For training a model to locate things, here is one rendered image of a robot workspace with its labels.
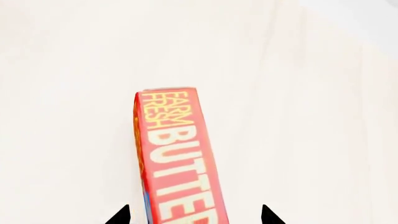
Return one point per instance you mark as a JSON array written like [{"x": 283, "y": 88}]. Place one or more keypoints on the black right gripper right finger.
[{"x": 270, "y": 217}]

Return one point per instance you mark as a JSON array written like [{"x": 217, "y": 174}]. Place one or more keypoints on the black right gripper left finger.
[{"x": 121, "y": 217}]

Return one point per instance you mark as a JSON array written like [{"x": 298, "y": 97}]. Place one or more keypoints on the red butter box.
[{"x": 180, "y": 158}]

